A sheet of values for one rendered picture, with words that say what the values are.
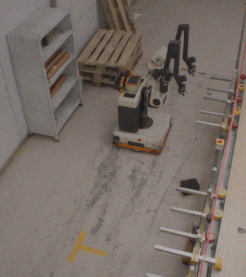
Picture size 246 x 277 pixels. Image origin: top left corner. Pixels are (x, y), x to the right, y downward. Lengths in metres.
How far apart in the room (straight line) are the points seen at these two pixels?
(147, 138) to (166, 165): 0.42
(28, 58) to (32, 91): 0.48
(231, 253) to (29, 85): 3.20
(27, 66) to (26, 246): 2.11
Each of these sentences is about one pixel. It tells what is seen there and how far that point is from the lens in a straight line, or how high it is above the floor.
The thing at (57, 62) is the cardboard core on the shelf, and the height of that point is 0.97.
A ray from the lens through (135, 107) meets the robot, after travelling 4.82.
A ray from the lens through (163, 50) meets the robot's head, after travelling 4.57.
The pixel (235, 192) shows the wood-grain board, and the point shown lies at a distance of 3.61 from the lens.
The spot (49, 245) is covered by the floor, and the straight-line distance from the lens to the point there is 4.37.
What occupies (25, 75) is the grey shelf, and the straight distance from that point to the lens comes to 5.03.
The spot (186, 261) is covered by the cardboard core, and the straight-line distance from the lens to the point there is 4.09.
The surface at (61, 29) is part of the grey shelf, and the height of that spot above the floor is 1.26.
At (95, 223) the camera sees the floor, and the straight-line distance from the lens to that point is 4.46.
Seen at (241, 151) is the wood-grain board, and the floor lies 0.90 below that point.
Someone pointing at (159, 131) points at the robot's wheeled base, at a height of 0.28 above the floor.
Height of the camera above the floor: 3.55
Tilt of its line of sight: 41 degrees down
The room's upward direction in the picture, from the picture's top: 2 degrees counter-clockwise
